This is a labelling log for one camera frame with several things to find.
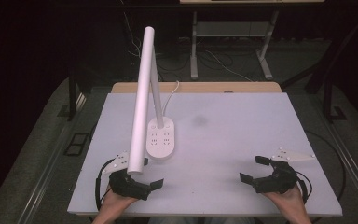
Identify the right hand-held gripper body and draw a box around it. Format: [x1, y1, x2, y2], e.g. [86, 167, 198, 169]
[251, 148, 317, 195]

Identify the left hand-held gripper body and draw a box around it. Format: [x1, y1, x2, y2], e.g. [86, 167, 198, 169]
[102, 151, 152, 202]

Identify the white desk lamp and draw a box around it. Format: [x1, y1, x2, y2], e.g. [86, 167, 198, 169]
[126, 26, 175, 175]

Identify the person's left hand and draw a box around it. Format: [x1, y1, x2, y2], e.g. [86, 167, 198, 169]
[100, 186, 140, 217]

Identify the person's right hand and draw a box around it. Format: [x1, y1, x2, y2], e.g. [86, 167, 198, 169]
[261, 185, 308, 215]

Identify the white table mat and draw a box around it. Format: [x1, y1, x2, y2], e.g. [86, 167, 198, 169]
[67, 91, 344, 217]

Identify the wooden table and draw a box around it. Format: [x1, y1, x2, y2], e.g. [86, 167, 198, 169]
[110, 81, 283, 94]

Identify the black metal stand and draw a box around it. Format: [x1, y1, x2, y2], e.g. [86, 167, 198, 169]
[280, 13, 358, 124]
[57, 66, 87, 122]

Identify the white desk with metal legs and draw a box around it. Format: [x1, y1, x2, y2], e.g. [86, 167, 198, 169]
[179, 0, 326, 81]

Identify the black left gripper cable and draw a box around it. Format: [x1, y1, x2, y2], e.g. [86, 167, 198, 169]
[94, 158, 116, 212]

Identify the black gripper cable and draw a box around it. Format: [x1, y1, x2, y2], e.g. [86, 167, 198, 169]
[94, 158, 116, 212]
[294, 170, 313, 205]

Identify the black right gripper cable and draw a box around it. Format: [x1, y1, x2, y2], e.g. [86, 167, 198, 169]
[294, 170, 313, 205]

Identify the black floor frame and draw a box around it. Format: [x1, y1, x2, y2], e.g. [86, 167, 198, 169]
[62, 132, 90, 157]

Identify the white lamp cable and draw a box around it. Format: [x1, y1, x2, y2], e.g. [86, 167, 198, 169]
[162, 80, 181, 117]

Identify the black floor cable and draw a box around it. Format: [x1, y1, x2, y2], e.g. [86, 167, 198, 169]
[305, 130, 347, 202]

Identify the metal floor rail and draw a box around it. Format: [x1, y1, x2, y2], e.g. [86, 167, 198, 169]
[321, 115, 358, 216]
[16, 92, 88, 224]

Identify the white floor cable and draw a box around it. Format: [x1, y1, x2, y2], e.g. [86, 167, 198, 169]
[204, 49, 254, 83]

